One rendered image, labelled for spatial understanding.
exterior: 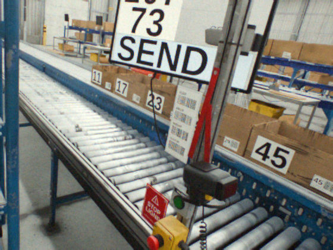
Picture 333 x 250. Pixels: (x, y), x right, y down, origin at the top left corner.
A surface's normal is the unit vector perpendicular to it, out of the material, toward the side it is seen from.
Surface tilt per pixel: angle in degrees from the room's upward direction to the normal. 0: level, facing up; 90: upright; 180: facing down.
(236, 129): 90
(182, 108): 90
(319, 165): 90
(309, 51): 90
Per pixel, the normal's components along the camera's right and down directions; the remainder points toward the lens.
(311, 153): -0.80, 0.08
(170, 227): 0.15, -0.94
